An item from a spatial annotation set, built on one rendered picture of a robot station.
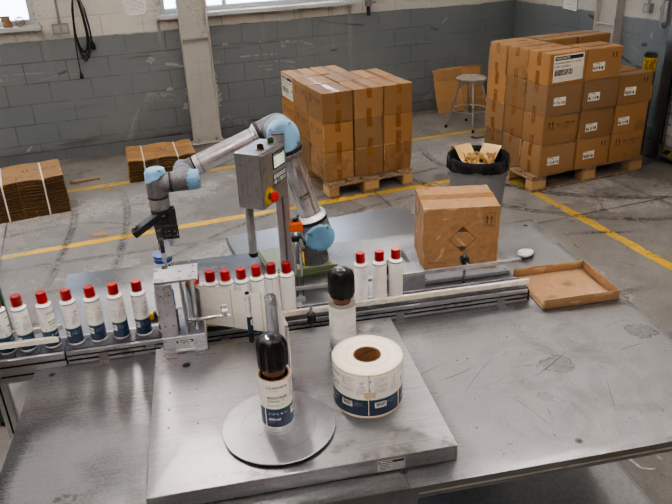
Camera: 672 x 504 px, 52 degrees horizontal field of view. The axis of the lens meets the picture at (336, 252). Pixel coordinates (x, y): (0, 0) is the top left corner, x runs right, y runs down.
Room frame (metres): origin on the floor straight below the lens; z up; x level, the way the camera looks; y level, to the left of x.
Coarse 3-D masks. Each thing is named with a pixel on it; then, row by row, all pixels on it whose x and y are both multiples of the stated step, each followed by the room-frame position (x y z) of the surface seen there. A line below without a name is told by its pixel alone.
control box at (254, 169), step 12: (252, 144) 2.19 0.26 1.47; (264, 144) 2.19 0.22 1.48; (276, 144) 2.19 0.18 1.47; (240, 156) 2.10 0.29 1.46; (252, 156) 2.08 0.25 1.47; (264, 156) 2.09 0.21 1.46; (240, 168) 2.10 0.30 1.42; (252, 168) 2.08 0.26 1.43; (264, 168) 2.09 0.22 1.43; (276, 168) 2.16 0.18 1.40; (240, 180) 2.11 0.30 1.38; (252, 180) 2.09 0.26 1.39; (264, 180) 2.08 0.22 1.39; (240, 192) 2.11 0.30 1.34; (252, 192) 2.09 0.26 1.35; (264, 192) 2.08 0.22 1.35; (240, 204) 2.11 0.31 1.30; (252, 204) 2.09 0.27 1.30; (264, 204) 2.08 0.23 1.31
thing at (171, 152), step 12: (156, 144) 6.61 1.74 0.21; (168, 144) 6.61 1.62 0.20; (180, 144) 6.60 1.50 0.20; (132, 156) 6.27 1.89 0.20; (144, 156) 6.25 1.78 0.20; (156, 156) 6.22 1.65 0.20; (168, 156) 6.18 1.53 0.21; (180, 156) 6.22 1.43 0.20; (132, 168) 6.10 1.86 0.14; (144, 168) 6.11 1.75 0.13; (168, 168) 6.18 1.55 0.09; (132, 180) 6.09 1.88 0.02; (144, 180) 6.13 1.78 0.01
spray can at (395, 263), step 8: (392, 248) 2.17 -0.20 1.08; (392, 256) 2.15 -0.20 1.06; (392, 264) 2.14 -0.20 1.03; (400, 264) 2.14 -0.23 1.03; (392, 272) 2.14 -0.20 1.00; (400, 272) 2.15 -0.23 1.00; (392, 280) 2.14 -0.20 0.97; (400, 280) 2.15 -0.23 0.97; (392, 288) 2.14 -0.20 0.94; (400, 288) 2.15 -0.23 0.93
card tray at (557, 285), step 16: (528, 272) 2.39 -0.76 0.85; (544, 272) 2.40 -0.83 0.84; (560, 272) 2.40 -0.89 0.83; (576, 272) 2.40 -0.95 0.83; (592, 272) 2.36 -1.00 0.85; (528, 288) 2.28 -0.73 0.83; (544, 288) 2.28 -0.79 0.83; (560, 288) 2.27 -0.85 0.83; (576, 288) 2.27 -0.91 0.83; (592, 288) 2.26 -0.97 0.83; (608, 288) 2.24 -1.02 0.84; (544, 304) 2.13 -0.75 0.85; (560, 304) 2.14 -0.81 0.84; (576, 304) 2.15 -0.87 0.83
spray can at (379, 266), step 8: (376, 256) 2.14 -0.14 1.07; (376, 264) 2.13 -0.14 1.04; (384, 264) 2.13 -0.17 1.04; (376, 272) 2.13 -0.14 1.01; (384, 272) 2.13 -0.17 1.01; (376, 280) 2.13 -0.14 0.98; (384, 280) 2.13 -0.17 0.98; (376, 288) 2.13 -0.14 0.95; (384, 288) 2.13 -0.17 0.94; (376, 296) 2.13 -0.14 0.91; (384, 296) 2.13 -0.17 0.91
